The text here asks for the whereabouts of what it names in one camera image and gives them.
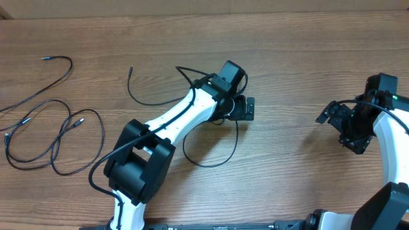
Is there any short black usb cable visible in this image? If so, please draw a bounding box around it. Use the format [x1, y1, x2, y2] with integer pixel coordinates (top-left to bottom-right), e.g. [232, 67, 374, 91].
[3, 108, 105, 176]

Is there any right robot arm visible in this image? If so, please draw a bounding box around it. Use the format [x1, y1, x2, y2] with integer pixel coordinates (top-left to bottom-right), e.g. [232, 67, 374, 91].
[294, 73, 408, 230]

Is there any black thin cable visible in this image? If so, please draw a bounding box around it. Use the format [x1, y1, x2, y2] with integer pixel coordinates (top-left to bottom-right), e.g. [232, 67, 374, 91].
[0, 56, 73, 164]

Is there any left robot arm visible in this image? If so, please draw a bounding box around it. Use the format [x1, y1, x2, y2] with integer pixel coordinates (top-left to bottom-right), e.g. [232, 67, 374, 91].
[104, 61, 254, 229]

